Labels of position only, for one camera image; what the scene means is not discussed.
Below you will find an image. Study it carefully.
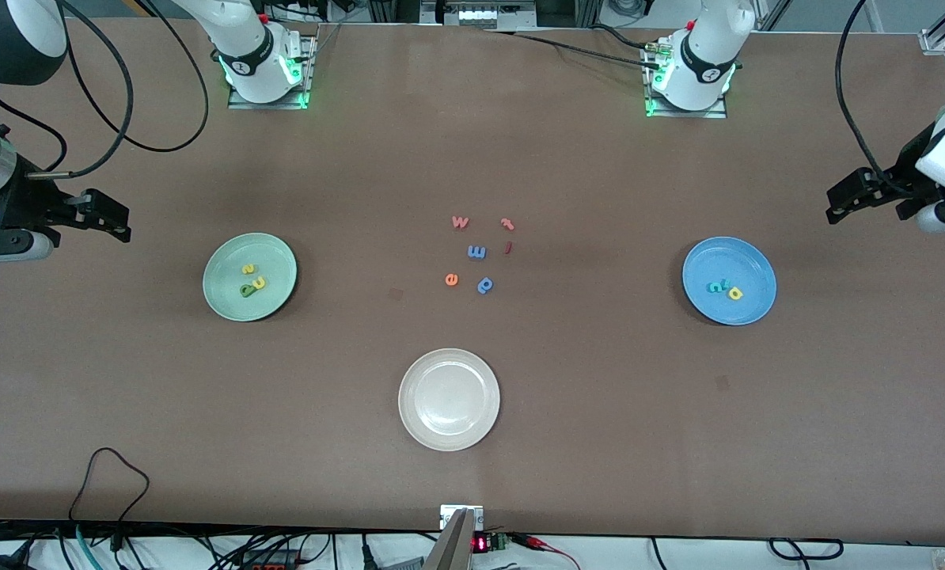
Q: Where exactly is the small white mount box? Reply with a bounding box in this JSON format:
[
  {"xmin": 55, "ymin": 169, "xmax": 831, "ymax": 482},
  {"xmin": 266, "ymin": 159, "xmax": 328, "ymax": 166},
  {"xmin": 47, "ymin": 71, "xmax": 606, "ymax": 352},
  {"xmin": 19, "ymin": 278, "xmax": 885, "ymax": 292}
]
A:
[{"xmin": 440, "ymin": 504, "xmax": 484, "ymax": 531}]

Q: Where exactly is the black coiled cable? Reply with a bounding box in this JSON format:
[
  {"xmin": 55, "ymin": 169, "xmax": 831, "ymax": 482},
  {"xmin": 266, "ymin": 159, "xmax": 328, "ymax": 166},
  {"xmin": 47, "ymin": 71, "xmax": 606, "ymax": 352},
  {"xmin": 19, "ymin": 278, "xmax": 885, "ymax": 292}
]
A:
[{"xmin": 768, "ymin": 538, "xmax": 845, "ymax": 561}]

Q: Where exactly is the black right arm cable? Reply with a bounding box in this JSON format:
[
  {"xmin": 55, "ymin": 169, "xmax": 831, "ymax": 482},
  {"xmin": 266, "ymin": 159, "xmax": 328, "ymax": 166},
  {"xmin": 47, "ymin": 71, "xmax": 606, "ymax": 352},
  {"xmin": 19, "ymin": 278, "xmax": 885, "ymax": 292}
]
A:
[{"xmin": 0, "ymin": 0, "xmax": 210, "ymax": 179}]

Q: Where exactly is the thin black looped cable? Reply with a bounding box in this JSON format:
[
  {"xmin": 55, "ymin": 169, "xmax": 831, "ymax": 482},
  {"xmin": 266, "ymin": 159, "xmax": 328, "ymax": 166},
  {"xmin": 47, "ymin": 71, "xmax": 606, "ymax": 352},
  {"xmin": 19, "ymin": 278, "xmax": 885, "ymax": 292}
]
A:
[{"xmin": 69, "ymin": 447, "xmax": 150, "ymax": 527}]

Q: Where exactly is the green plate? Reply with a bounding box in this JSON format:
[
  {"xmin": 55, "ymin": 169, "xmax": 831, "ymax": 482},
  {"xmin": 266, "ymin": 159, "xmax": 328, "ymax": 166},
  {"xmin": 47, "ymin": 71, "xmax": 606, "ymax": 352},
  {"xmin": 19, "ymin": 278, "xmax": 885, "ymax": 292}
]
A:
[{"xmin": 203, "ymin": 232, "xmax": 298, "ymax": 323}]

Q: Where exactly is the red clip lead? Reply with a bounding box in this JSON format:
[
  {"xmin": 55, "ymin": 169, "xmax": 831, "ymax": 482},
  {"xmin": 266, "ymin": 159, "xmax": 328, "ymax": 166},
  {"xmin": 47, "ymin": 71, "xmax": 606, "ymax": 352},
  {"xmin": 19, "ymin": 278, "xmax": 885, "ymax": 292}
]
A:
[{"xmin": 512, "ymin": 534, "xmax": 580, "ymax": 570}]

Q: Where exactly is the long black table cable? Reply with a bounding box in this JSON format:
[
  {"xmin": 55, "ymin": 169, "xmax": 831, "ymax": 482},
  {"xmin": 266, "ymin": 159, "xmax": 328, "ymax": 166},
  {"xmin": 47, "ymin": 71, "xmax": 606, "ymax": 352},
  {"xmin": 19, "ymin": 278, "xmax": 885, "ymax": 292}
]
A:
[{"xmin": 480, "ymin": 28, "xmax": 663, "ymax": 72}]

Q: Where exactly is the teal cable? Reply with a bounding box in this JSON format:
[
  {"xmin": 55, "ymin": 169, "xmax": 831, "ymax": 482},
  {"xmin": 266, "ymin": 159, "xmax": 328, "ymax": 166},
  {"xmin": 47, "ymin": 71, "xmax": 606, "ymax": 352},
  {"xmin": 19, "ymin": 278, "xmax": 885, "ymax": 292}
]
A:
[{"xmin": 75, "ymin": 524, "xmax": 105, "ymax": 570}]

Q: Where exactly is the blue plate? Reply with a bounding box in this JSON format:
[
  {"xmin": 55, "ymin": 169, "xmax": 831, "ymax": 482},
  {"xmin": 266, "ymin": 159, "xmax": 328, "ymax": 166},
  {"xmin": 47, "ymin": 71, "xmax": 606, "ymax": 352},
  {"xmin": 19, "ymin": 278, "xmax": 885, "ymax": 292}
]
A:
[{"xmin": 681, "ymin": 236, "xmax": 778, "ymax": 326}]

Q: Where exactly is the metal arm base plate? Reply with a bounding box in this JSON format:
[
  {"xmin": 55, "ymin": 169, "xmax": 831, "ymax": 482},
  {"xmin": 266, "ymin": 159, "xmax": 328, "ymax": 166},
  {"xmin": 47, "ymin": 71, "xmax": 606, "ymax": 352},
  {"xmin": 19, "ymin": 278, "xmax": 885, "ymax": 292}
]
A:
[
  {"xmin": 227, "ymin": 32, "xmax": 317, "ymax": 110},
  {"xmin": 643, "ymin": 40, "xmax": 728, "ymax": 120}
]

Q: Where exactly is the white power strip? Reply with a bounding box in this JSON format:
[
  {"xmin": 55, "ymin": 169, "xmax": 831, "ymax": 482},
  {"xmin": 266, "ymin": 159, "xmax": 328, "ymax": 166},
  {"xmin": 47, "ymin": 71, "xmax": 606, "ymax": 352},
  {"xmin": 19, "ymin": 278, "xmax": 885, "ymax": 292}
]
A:
[{"xmin": 441, "ymin": 0, "xmax": 537, "ymax": 29}]

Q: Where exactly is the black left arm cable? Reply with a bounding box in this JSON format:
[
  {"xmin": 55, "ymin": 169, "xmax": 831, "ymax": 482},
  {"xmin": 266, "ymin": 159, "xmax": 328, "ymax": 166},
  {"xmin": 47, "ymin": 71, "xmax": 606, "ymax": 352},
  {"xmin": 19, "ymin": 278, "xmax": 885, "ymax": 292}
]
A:
[{"xmin": 835, "ymin": 0, "xmax": 917, "ymax": 199}]

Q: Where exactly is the grey metal pole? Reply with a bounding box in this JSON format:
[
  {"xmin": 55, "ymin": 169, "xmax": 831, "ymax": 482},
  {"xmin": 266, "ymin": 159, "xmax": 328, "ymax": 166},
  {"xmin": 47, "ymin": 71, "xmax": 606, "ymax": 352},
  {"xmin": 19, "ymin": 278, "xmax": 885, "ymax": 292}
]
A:
[{"xmin": 423, "ymin": 508, "xmax": 476, "ymax": 570}]

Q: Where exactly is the white plate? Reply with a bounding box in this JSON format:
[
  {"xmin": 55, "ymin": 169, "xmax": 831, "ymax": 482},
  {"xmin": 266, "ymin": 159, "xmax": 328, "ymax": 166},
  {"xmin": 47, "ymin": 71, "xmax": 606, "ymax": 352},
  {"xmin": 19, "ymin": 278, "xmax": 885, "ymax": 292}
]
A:
[{"xmin": 398, "ymin": 348, "xmax": 501, "ymax": 453}]

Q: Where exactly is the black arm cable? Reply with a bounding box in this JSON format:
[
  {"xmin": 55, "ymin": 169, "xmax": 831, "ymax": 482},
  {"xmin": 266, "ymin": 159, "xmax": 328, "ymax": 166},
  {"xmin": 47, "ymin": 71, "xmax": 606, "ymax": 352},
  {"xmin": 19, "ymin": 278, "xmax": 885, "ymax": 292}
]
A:
[
  {"xmin": 835, "ymin": 0, "xmax": 917, "ymax": 199},
  {"xmin": 0, "ymin": 0, "xmax": 210, "ymax": 179}
]

